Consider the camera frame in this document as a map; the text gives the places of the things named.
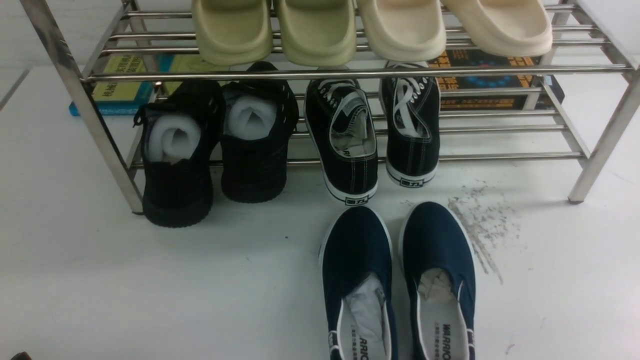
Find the dark object bottom corner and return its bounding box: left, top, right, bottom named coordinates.
left=11, top=351, right=32, bottom=360

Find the green slipper far left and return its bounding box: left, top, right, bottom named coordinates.
left=190, top=0, right=274, bottom=66

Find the black orange book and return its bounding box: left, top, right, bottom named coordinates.
left=428, top=49, right=542, bottom=111

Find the black canvas sneaker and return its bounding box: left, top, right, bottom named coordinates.
left=303, top=79, right=378, bottom=207
left=378, top=75, right=441, bottom=189

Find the cream slipper far right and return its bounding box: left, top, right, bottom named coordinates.
left=441, top=0, right=554, bottom=57

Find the black canvas sneaker left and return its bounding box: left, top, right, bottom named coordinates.
left=303, top=79, right=378, bottom=207

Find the yellow green book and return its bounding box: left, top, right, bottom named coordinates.
left=159, top=54, right=230, bottom=73

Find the navy slip-on shoe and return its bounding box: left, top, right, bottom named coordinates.
left=398, top=202, right=476, bottom=360
left=318, top=206, right=399, bottom=360

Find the black mesh sneaker right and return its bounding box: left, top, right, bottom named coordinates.
left=220, top=79, right=299, bottom=204

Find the black mesh sneaker left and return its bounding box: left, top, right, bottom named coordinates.
left=134, top=79, right=226, bottom=229

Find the stainless steel shoe rack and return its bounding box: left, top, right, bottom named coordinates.
left=21, top=0, right=640, bottom=215

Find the black canvas sneaker right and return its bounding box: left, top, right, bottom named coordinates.
left=378, top=75, right=441, bottom=189

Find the black mesh sneaker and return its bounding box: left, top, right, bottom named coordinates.
left=134, top=79, right=226, bottom=229
left=220, top=79, right=299, bottom=204

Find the green slipper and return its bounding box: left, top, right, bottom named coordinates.
left=273, top=0, right=357, bottom=68
left=190, top=0, right=274, bottom=66

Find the yellow blue book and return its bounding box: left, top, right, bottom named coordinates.
left=92, top=54, right=154, bottom=116

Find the cream slipper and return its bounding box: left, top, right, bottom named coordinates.
left=441, top=0, right=554, bottom=57
left=356, top=0, right=447, bottom=63

